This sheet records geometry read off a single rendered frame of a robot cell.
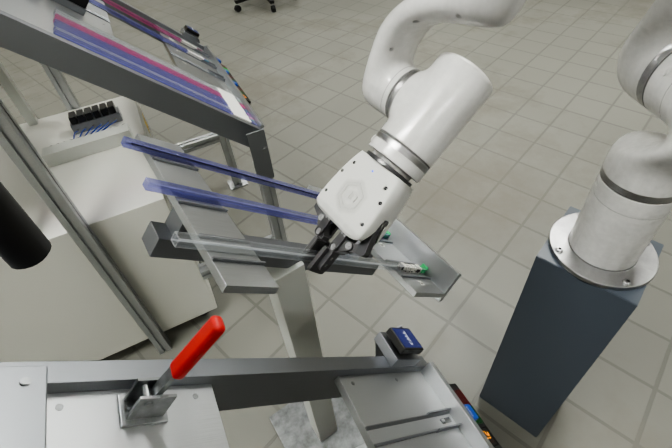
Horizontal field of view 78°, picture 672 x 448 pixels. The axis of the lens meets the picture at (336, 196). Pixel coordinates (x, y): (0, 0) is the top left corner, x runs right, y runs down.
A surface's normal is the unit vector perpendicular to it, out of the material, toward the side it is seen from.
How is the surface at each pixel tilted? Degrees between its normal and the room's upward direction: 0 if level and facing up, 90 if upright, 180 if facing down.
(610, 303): 90
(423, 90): 34
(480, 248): 0
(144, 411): 90
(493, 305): 0
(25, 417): 44
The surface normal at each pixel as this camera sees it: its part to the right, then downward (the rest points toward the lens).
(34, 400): 0.57, -0.77
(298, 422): -0.07, -0.73
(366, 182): -0.52, -0.34
